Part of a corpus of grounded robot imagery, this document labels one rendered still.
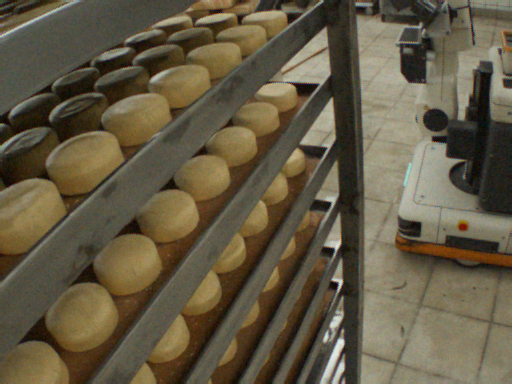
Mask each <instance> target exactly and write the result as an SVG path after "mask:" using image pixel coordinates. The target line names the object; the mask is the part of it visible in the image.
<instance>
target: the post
mask: <svg viewBox="0 0 512 384"><path fill-rule="evenodd" d="M323 2H324V8H325V23H326V30H327V39H328V55H329V61H330V72H331V88H332V102H333V106H334V123H335V141H336V159H337V176H338V194H339V212H340V230H341V247H342V264H343V266H342V282H343V299H344V301H343V316H344V328H343V331H344V347H345V349H344V363H345V367H344V378H345V384H361V374H362V371H361V359H362V341H363V321H364V312H363V298H364V266H365V249H364V202H365V184H364V171H363V118H362V110H361V79H360V56H359V54H358V34H357V16H356V0H323Z"/></svg>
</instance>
